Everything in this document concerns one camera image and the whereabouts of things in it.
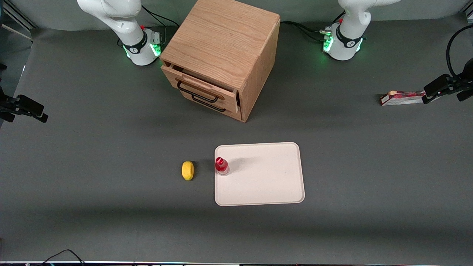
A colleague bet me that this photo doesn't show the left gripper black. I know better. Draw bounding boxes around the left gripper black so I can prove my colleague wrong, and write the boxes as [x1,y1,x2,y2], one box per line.
[422,58,473,104]

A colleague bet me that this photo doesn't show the aluminium frame rail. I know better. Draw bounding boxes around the aluminium frame rail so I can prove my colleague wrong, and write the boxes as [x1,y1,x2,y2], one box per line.
[0,0,38,42]

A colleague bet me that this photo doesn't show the black left base cable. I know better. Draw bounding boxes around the black left base cable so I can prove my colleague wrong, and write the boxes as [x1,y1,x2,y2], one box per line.
[280,21,327,42]

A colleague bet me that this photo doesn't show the wooden drawer cabinet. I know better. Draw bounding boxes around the wooden drawer cabinet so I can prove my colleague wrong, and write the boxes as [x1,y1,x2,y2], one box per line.
[159,0,281,123]

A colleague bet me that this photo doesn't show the small red-capped bottle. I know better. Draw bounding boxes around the small red-capped bottle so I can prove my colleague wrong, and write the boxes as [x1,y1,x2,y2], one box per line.
[215,157,230,177]

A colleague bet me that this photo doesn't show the yellow lemon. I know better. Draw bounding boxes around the yellow lemon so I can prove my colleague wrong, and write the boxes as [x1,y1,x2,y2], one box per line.
[181,161,195,181]

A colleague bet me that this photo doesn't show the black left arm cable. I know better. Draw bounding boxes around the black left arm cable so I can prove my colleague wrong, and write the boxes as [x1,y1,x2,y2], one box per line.
[446,24,473,79]

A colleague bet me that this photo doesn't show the black right base cable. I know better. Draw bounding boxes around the black right base cable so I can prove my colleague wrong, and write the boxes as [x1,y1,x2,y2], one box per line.
[142,5,180,28]

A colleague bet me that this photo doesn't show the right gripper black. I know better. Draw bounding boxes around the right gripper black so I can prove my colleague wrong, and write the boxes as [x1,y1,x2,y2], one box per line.
[0,86,49,123]

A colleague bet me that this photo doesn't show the thin black table-edge cable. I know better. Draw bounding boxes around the thin black table-edge cable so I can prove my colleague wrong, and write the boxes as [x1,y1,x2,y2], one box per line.
[36,249,86,266]

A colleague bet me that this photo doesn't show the black wire drawer handle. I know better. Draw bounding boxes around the black wire drawer handle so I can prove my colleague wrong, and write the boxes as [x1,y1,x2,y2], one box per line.
[177,81,220,103]
[191,94,227,113]

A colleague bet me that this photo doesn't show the black base cable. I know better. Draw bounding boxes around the black base cable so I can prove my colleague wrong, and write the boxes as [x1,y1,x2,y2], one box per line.
[280,21,327,42]
[142,5,180,28]

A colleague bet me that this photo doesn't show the wooden closed drawer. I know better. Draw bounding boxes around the wooden closed drawer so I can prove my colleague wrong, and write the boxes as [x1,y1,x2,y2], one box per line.
[180,90,243,122]

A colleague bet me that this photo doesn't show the red cookie box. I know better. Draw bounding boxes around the red cookie box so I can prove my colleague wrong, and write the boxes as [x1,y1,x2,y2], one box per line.
[380,90,428,106]

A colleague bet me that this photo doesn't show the beige rectangular tray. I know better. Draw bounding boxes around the beige rectangular tray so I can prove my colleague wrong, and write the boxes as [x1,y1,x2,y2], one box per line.
[214,142,306,207]

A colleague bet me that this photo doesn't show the wooden drawer slightly open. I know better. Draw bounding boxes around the wooden drawer slightly open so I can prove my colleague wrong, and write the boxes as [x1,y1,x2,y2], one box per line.
[161,64,239,112]

